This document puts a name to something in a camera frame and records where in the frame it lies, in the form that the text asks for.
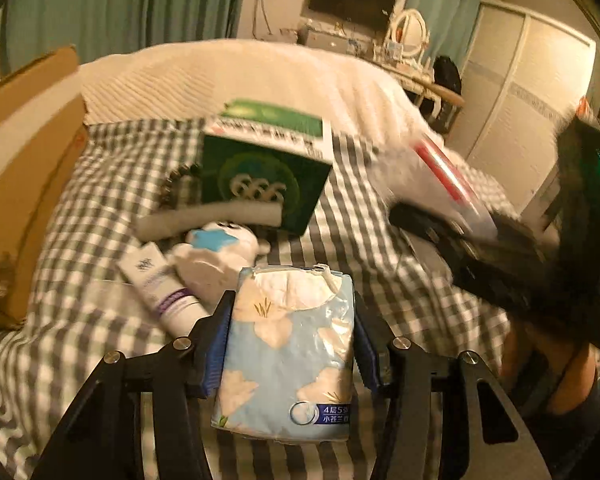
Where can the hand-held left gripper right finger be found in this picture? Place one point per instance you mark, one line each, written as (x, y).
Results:
(367, 355)

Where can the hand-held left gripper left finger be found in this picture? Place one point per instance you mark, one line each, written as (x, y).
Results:
(215, 360)

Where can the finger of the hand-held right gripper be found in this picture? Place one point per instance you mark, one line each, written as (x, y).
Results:
(522, 237)
(430, 227)

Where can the clear bag with red stripe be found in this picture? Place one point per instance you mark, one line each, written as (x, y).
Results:
(430, 175)

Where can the blue floral tissue pack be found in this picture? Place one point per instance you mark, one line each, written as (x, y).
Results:
(285, 340)

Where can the person's right hand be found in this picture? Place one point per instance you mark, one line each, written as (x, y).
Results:
(515, 355)

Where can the white tube purple label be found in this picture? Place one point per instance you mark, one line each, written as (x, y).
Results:
(160, 285)

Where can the white plush toy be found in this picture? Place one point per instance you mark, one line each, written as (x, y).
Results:
(215, 260)

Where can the wooden chair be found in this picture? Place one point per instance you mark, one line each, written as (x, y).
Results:
(445, 110)

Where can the plain white tube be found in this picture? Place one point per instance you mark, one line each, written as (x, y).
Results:
(205, 217)

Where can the black backpack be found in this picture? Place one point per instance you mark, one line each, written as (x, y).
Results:
(447, 74)

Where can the white louvered wardrobe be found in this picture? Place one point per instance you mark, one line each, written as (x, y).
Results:
(530, 75)

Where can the grey checkered cloth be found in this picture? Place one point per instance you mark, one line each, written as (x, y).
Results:
(105, 240)

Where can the green medicine box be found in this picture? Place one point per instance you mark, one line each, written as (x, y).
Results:
(265, 180)

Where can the white oval mirror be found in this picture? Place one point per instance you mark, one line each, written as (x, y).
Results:
(409, 30)

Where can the narrow green curtain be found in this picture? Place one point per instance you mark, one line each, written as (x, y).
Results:
(445, 5)

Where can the white pillow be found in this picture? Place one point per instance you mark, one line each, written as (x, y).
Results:
(260, 75)

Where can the brown cardboard box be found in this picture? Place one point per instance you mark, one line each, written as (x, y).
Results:
(25, 170)

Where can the wide green curtain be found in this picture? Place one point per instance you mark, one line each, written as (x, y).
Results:
(120, 5)

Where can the black wall television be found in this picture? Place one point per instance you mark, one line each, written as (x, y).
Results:
(352, 0)

